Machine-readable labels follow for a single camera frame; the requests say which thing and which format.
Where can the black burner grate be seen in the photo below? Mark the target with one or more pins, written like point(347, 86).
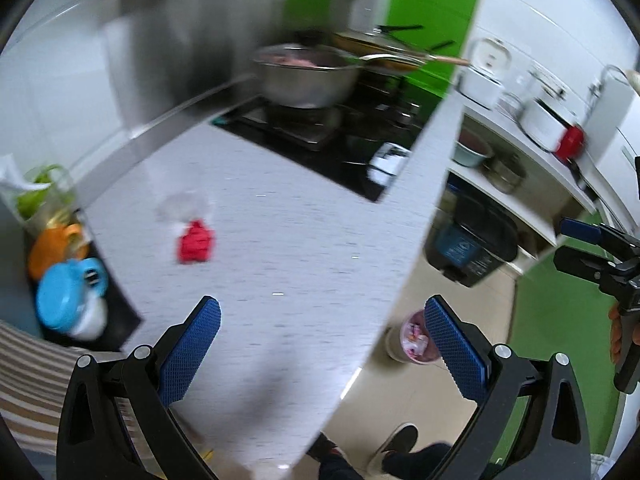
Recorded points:
point(320, 135)

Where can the person's right leg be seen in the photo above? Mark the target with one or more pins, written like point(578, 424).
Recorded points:
point(420, 462)

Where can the stainless steel backsplash panel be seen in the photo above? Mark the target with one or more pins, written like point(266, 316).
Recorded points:
point(200, 25)

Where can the black glass gas stove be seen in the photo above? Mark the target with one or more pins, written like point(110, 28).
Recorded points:
point(325, 160)

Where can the metal faucet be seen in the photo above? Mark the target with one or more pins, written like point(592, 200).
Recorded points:
point(597, 90)

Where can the person's leg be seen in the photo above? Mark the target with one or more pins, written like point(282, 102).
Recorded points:
point(420, 462)
point(342, 467)

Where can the red kettle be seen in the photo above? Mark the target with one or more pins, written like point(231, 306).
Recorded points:
point(570, 142)

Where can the clear container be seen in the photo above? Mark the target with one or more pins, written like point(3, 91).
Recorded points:
point(510, 107)

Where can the person's right shoe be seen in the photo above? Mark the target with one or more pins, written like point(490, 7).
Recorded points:
point(395, 447)

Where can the black tray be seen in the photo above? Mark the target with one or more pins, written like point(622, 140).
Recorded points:
point(120, 310)

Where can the white tissue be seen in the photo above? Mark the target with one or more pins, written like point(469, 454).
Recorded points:
point(7, 177)

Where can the teal bowl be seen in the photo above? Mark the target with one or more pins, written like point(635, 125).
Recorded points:
point(470, 157)

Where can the stainless steel pot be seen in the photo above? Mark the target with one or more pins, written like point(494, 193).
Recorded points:
point(305, 87)

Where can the striped cloth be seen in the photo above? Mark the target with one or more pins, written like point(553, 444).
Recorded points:
point(30, 385)

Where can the red paper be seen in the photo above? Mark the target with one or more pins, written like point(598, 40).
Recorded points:
point(195, 245)

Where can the raw pink meat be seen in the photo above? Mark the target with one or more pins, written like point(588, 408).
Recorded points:
point(295, 61)

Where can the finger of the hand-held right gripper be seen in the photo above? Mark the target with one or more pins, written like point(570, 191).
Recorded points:
point(580, 262)
point(580, 230)

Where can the person's right hand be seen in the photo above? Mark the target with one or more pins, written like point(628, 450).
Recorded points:
point(614, 327)

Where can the black stove knob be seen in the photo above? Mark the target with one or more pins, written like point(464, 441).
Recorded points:
point(400, 119)
point(413, 108)

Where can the round bin with pink liner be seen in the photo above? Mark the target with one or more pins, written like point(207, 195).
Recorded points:
point(412, 345)

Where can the small white stove label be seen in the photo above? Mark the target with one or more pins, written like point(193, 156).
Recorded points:
point(382, 172)

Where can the white rice cooker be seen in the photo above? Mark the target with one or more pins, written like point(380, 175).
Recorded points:
point(542, 120)
point(482, 80)

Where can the person's shoe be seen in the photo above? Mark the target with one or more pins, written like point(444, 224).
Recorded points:
point(325, 447)
point(395, 447)

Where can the white shelf unit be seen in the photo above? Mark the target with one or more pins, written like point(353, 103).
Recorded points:
point(530, 160)

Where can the brown frying pan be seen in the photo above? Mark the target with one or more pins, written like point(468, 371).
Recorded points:
point(395, 65)

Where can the glass pan lid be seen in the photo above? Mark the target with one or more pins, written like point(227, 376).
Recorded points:
point(360, 39)

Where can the small steel pot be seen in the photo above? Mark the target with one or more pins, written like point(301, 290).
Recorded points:
point(505, 175)

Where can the person's left shoe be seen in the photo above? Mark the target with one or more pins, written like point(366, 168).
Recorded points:
point(325, 447)

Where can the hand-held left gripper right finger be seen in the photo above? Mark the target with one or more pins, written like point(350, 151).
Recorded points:
point(455, 350)

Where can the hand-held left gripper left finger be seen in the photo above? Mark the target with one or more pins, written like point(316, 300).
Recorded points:
point(192, 350)

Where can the large white stove label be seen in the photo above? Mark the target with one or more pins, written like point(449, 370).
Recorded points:
point(395, 152)

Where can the black appliance on lower shelf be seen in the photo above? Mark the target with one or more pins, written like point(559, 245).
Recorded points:
point(465, 255)

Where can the person's left leg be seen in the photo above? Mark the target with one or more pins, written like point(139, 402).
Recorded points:
point(342, 467)

